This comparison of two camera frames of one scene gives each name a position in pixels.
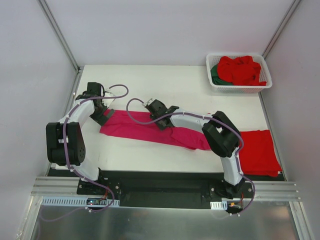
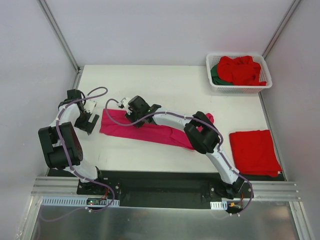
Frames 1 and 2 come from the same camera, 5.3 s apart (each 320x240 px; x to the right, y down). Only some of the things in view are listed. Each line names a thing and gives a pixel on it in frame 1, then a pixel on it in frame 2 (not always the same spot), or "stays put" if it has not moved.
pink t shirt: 120,124 stays put
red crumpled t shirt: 240,71 stays put
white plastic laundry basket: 212,59 stays put
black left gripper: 100,116 to 87,121
